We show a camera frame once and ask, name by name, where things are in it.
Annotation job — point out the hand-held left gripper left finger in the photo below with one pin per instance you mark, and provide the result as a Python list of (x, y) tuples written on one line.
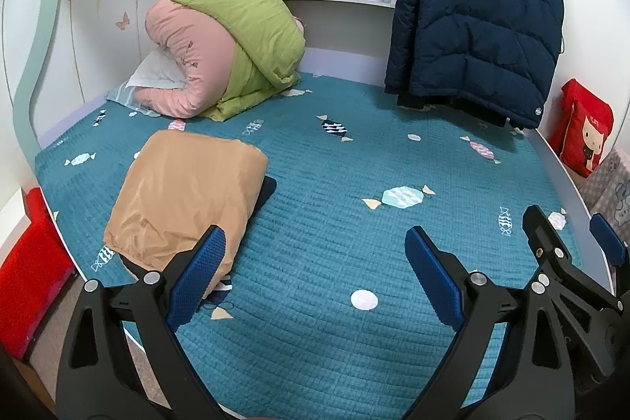
[(197, 277)]

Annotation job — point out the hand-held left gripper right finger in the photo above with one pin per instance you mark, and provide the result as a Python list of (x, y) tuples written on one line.
[(435, 277)]

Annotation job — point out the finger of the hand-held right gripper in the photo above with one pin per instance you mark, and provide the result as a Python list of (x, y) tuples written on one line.
[(608, 240), (544, 233)]

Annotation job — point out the tan jacket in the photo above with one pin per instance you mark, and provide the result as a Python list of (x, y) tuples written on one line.
[(187, 193)]

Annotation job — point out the red cartoon cushion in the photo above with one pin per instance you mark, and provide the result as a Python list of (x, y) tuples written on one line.
[(583, 129)]

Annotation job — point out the teal candy print bed sheet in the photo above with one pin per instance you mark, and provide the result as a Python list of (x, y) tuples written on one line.
[(320, 252)]

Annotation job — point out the black hanging garment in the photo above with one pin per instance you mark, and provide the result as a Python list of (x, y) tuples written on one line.
[(443, 107)]

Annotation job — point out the red stool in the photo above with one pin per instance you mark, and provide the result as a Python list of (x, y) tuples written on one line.
[(29, 272)]

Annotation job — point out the striped pale blue pillow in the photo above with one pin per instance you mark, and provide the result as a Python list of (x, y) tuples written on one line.
[(123, 97)]

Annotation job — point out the white pillow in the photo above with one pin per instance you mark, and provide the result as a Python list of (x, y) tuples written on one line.
[(155, 73)]

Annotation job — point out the navy and yellow puffer jacket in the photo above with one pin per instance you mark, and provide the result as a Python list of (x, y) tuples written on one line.
[(477, 21)]

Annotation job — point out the green and pink folded quilt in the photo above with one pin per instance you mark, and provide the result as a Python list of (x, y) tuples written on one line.
[(236, 41)]

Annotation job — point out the pale green curved bed panel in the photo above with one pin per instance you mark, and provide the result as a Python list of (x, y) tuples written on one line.
[(34, 70)]

